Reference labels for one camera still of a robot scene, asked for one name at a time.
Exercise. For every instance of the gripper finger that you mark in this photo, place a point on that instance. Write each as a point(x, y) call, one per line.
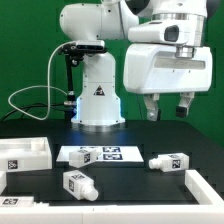
point(186, 99)
point(151, 103)

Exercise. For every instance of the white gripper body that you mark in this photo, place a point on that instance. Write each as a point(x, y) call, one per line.
point(154, 68)

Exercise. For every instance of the white square tabletop part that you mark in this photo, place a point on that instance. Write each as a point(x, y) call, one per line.
point(25, 154)

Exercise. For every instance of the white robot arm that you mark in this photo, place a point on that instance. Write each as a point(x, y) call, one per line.
point(179, 23)

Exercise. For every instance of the white fiducial marker sheet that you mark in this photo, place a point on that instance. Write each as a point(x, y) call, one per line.
point(105, 153)

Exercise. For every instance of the white U-shaped obstacle fence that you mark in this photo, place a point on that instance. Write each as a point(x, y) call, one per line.
point(208, 210)

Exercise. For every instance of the background camera on stand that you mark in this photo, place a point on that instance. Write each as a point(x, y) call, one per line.
point(74, 53)

